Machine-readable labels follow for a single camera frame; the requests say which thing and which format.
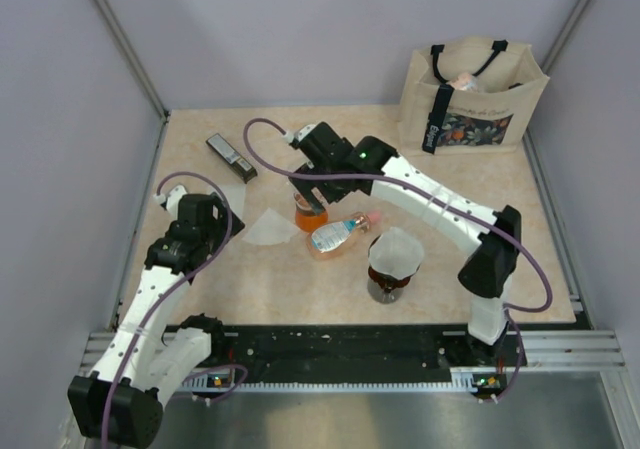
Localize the orange liquid glass carafe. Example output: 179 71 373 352
293 192 329 233

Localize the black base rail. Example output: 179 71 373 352
159 321 526 385

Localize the white paper coffee filter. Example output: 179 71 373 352
368 227 425 280

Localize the aluminium front rail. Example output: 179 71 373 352
72 319 624 402

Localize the amber glass coffee dripper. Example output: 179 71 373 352
367 261 418 304

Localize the pink item in bag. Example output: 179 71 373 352
447 72 484 93

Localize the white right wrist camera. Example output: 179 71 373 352
283 123 317 149

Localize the beige canvas tote bag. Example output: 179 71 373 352
397 37 549 155

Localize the black rectangular box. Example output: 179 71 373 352
205 133 258 184

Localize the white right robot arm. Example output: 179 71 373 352
285 122 521 365

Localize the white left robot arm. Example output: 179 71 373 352
67 186 244 448

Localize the baby oil bottle pink cap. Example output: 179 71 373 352
306 211 382 260

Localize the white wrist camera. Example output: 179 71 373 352
283 123 317 149
153 184 188 219

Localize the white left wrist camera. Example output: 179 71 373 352
153 184 188 219

